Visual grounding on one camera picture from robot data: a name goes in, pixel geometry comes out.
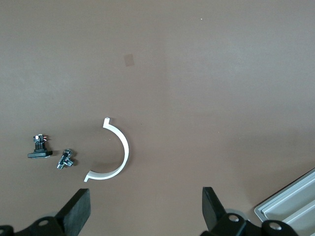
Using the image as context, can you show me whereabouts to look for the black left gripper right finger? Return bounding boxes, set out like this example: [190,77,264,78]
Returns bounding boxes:
[200,187,247,236]

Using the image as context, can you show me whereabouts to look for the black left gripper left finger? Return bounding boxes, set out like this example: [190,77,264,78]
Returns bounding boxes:
[15,188,92,236]

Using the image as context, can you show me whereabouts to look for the small metal connector fitting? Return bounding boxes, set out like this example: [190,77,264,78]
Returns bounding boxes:
[57,148,76,170]

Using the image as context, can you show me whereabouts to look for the white semicircular plastic clamp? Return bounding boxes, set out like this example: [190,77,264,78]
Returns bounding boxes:
[83,117,130,183]

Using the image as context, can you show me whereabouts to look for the small black switch component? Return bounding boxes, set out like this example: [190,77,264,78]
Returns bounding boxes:
[27,134,53,160]

